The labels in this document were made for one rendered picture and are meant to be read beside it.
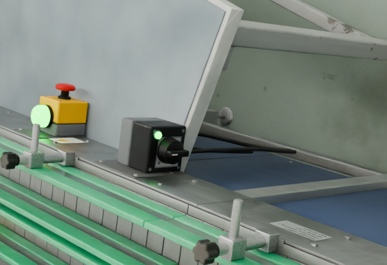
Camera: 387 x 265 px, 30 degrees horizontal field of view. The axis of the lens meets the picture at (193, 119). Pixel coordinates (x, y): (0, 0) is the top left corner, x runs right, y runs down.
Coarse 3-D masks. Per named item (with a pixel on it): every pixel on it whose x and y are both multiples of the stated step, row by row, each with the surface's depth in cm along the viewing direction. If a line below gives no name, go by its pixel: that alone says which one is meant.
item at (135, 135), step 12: (132, 120) 121; (144, 120) 123; (156, 120) 125; (120, 132) 123; (132, 132) 121; (144, 132) 119; (156, 132) 118; (168, 132) 120; (180, 132) 122; (120, 144) 123; (132, 144) 121; (144, 144) 119; (156, 144) 119; (120, 156) 123; (132, 156) 121; (144, 156) 119; (156, 156) 119; (144, 168) 119; (156, 168) 120; (168, 168) 122; (180, 168) 124
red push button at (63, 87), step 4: (56, 84) 142; (60, 84) 142; (64, 84) 142; (68, 84) 142; (56, 88) 141; (60, 88) 141; (64, 88) 141; (68, 88) 141; (72, 88) 142; (64, 92) 142; (68, 92) 143; (64, 96) 142; (68, 96) 143
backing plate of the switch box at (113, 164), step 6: (96, 162) 122; (102, 162) 122; (108, 162) 123; (114, 162) 123; (114, 168) 119; (120, 168) 120; (126, 168) 120; (132, 168) 121; (126, 174) 116; (132, 174) 117; (138, 174) 117; (144, 174) 118; (150, 174) 118; (156, 174) 119; (162, 174) 120; (168, 174) 120; (174, 174) 121; (180, 174) 122
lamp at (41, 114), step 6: (36, 108) 139; (42, 108) 139; (48, 108) 139; (36, 114) 139; (42, 114) 138; (48, 114) 139; (36, 120) 139; (42, 120) 138; (48, 120) 139; (42, 126) 139; (48, 126) 140
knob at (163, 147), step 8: (160, 144) 119; (168, 144) 118; (176, 144) 119; (160, 152) 119; (168, 152) 117; (176, 152) 118; (184, 152) 119; (160, 160) 120; (168, 160) 118; (176, 160) 120
